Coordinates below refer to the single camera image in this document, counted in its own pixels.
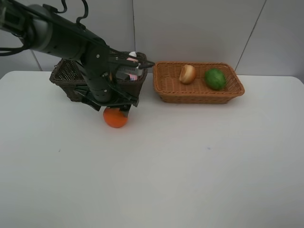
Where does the dark brown wicker basket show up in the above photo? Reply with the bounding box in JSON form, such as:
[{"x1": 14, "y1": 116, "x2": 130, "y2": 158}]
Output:
[{"x1": 49, "y1": 59, "x2": 148, "y2": 102}]

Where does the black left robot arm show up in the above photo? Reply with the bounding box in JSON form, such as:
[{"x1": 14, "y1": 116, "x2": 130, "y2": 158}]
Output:
[{"x1": 0, "y1": 0, "x2": 148, "y2": 117}]

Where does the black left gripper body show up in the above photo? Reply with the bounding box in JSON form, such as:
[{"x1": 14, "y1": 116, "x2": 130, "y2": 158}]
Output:
[{"x1": 76, "y1": 72, "x2": 138, "y2": 111}]

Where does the red yellow peach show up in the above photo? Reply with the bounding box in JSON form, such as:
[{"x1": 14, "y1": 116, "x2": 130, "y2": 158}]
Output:
[{"x1": 179, "y1": 65, "x2": 196, "y2": 85}]

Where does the orange mandarin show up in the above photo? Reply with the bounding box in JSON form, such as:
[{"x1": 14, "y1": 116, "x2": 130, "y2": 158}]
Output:
[{"x1": 103, "y1": 107, "x2": 128, "y2": 128}]

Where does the light orange wicker basket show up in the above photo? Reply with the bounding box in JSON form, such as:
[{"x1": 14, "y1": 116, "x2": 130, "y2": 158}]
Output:
[{"x1": 153, "y1": 61, "x2": 245, "y2": 104}]

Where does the pink lotion bottle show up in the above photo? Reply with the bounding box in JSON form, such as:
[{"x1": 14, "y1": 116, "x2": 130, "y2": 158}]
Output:
[{"x1": 127, "y1": 51, "x2": 138, "y2": 81}]

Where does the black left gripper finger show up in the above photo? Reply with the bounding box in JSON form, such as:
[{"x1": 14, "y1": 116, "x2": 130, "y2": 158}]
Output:
[{"x1": 120, "y1": 104, "x2": 132, "y2": 117}]

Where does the green lime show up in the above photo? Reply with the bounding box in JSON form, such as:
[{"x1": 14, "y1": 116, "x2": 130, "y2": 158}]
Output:
[{"x1": 204, "y1": 68, "x2": 226, "y2": 91}]

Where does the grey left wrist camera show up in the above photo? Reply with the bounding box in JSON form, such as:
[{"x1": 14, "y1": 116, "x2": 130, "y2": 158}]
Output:
[{"x1": 108, "y1": 52, "x2": 155, "y2": 82}]

